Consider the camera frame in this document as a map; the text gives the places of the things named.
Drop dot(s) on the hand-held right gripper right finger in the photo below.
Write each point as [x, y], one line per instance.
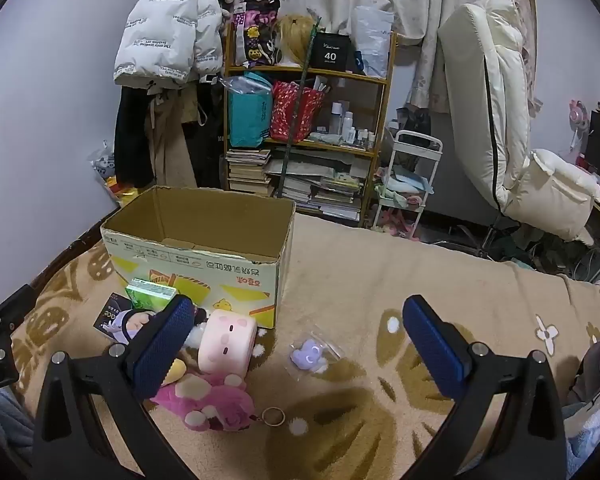
[430, 347]

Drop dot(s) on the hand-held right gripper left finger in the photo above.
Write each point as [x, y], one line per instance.
[160, 350]

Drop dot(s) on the printed cardboard box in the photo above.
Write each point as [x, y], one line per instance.
[200, 265]

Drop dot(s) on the yellow plush toy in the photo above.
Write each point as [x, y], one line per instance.
[174, 372]

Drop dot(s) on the purple and pink plush doll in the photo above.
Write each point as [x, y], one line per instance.
[137, 322]

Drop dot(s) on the green tissue pack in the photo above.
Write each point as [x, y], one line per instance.
[150, 292]

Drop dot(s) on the black glossy packet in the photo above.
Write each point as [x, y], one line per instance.
[107, 317]

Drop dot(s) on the pink pig plush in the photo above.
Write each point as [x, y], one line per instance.
[227, 342]

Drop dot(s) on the magenta plush bear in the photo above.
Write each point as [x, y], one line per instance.
[215, 402]

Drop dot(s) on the purple toy in clear bag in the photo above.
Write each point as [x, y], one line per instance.
[307, 352]

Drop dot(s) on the white trolley cart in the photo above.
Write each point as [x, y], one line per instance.
[405, 180]

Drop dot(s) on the person's grey clothing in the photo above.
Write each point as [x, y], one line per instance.
[597, 385]

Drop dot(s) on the pile of magazines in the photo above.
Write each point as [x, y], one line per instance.
[325, 187]

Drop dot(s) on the plastic bag with toys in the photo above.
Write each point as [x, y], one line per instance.
[102, 165]

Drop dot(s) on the stack of old books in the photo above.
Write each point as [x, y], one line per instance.
[247, 172]

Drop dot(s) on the beige hanging pants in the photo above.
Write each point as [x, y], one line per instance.
[167, 145]

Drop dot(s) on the dark hanging coat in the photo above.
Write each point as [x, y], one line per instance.
[207, 140]

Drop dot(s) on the black hanging garment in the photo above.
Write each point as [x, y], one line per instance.
[132, 135]

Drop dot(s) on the cluster of small bottles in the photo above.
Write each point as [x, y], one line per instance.
[347, 125]

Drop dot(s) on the wooden shelf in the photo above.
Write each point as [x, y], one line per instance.
[380, 110]

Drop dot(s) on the cream padded chair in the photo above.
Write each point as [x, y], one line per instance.
[490, 110]

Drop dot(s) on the teal shopping bag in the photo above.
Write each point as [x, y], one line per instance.
[250, 115]

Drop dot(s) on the red patterned bag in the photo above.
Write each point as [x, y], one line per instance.
[295, 112]

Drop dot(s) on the pink desk fan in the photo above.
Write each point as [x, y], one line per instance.
[577, 120]

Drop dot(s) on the green thin stick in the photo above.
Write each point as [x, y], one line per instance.
[300, 95]

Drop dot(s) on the black box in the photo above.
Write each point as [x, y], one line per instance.
[331, 52]

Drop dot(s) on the clear plastic bag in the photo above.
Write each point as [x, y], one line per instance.
[372, 40]

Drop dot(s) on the white puffer jacket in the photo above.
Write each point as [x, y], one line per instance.
[165, 25]

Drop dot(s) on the patterned tote bag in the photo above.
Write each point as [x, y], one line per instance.
[255, 35]

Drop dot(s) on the blond wig on head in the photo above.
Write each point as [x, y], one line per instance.
[294, 40]

